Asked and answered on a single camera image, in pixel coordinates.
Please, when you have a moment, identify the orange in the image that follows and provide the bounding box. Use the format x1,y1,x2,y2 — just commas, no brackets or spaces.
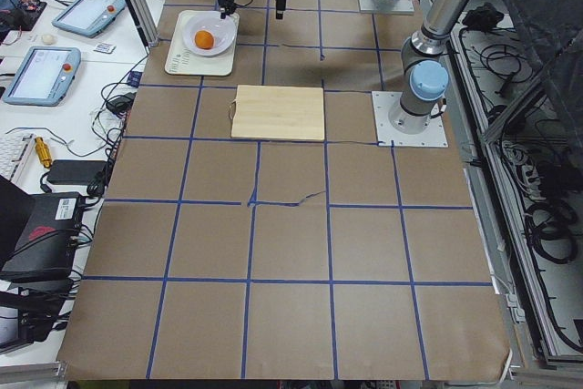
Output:
193,29,215,50

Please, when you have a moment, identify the teach pendant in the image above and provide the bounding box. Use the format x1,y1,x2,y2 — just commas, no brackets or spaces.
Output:
52,0,126,38
2,46,81,107

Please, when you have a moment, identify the black laptop computer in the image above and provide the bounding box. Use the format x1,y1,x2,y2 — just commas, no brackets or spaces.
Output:
1,178,84,283

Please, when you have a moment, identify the white ridged plate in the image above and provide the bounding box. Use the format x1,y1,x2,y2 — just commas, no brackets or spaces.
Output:
181,11,237,57

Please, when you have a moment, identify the white side table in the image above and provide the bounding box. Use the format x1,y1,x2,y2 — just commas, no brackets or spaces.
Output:
1,0,156,353

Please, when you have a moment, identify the bamboo cutting board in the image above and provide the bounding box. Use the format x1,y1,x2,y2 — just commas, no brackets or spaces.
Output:
230,85,325,141

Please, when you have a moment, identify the cream bear tray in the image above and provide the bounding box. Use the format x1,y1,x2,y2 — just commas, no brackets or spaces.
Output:
165,10,240,77

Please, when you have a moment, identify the lower teach pendant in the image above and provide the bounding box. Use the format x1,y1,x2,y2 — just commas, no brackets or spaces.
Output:
2,46,81,107

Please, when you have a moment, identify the upper teach pendant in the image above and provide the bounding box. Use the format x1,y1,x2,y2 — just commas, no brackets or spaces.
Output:
52,0,126,38

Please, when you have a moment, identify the gold metal cylinder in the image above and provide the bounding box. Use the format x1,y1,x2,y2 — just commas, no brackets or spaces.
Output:
35,137,53,169

